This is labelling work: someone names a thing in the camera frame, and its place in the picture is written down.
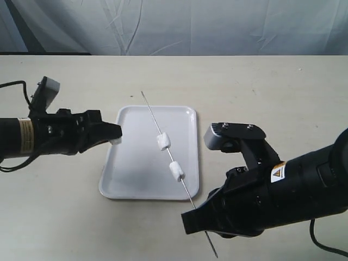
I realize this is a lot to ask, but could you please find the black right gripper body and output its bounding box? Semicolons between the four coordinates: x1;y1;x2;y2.
206;161;287;238

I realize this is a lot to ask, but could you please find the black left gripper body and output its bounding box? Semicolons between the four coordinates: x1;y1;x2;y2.
32;108;104;156

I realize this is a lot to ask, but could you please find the white marshmallow top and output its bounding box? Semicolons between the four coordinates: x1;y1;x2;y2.
109;137;122;145

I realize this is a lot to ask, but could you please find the white marshmallow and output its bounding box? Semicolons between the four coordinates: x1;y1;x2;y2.
157;132;171;151
109;137;122;145
169;161;185;182

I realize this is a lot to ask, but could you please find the thin metal skewer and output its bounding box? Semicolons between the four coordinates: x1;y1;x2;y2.
140;91;219;258

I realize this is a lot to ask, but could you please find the white marshmallow bottom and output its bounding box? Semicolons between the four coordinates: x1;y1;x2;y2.
169;161;185;182

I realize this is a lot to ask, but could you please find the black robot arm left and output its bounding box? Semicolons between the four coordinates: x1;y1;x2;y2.
1;109;122;160

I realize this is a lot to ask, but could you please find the grey Piper robot arm right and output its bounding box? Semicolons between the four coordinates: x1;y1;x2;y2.
182;122;347;238

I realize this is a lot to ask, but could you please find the white plastic tray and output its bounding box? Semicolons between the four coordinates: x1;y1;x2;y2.
99;105;200;200

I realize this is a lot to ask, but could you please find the white wrinkled backdrop cloth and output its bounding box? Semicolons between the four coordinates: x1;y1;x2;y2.
1;1;347;55

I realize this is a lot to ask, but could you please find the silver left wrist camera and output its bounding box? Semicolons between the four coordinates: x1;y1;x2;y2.
29;76;60;112

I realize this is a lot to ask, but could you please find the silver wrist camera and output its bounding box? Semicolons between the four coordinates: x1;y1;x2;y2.
29;76;60;112
203;122;266;153

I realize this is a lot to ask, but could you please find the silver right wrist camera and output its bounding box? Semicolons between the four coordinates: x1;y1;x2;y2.
203;122;266;153

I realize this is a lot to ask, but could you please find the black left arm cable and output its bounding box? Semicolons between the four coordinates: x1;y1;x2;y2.
0;80;36;173

